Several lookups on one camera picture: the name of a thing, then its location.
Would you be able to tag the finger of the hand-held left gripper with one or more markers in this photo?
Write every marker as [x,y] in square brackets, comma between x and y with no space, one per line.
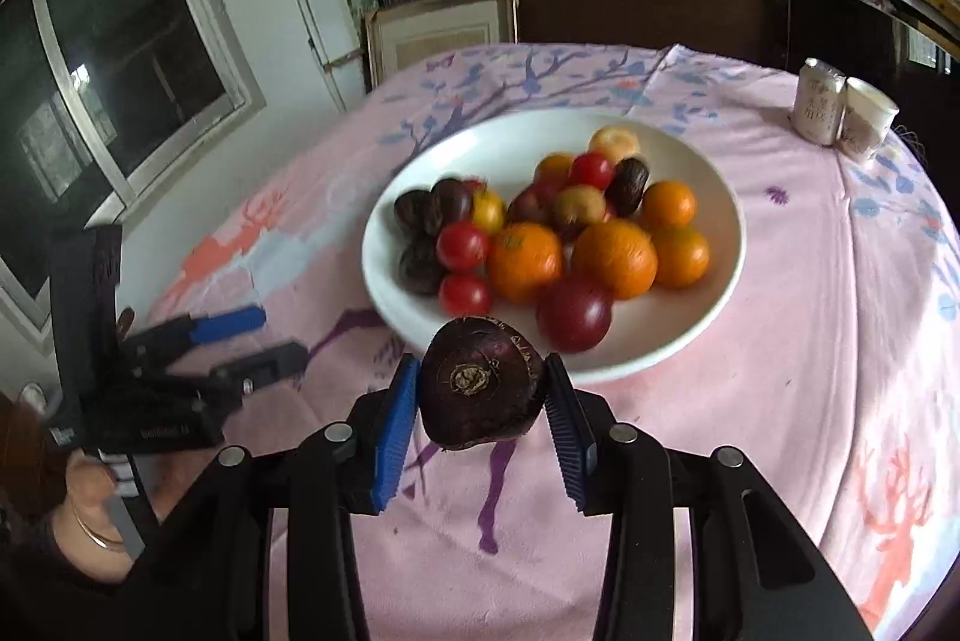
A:
[225,325]
[262,365]

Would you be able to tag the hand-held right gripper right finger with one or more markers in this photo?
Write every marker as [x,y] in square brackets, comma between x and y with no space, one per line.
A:
[566,435]

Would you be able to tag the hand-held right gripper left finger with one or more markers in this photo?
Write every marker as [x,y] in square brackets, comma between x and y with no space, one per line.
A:
[396,431]

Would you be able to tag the large red tomato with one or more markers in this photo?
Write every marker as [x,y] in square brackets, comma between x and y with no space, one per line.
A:
[574,313]

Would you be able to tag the large orange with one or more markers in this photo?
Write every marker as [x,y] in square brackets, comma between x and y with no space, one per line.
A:
[525,262]
[615,259]

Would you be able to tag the white plate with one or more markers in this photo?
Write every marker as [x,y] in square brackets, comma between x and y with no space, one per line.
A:
[697,311]

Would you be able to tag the yellow-orange persimmon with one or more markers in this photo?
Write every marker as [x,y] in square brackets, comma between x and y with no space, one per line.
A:
[681,257]

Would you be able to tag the small orange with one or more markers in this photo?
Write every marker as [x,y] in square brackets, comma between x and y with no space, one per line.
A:
[669,205]

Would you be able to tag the small orange tomato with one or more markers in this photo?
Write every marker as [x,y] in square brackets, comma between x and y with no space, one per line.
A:
[553,167]

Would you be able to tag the pale yellow fruit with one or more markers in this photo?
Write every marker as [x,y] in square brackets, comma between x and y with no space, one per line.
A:
[615,143]

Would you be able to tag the person's left forearm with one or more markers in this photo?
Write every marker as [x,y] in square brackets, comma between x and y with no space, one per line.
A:
[86,506]

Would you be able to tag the person's left hand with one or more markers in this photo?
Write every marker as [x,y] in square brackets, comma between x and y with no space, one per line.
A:
[126,320]

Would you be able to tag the pink deer print tablecloth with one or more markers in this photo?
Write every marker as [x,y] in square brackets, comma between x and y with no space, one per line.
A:
[750,386]

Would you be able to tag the yellow tomato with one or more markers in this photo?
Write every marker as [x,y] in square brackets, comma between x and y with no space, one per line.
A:
[489,211]

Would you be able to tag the white framed window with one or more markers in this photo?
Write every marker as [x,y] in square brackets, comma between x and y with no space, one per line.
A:
[127,49]

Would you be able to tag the white board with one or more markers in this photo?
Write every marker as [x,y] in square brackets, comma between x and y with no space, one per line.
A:
[322,11]

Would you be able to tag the wooden cabinet door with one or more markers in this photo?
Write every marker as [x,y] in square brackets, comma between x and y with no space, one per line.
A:
[435,38]

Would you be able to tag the white drink can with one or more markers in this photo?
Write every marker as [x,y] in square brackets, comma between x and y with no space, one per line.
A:
[817,101]

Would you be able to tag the dark wooden cabinet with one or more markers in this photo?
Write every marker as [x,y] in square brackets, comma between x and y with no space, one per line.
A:
[645,8]

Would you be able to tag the white paper cup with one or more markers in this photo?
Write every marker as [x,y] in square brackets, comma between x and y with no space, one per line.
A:
[868,120]

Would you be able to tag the black chair back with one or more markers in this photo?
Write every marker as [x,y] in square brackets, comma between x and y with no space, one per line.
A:
[840,23]

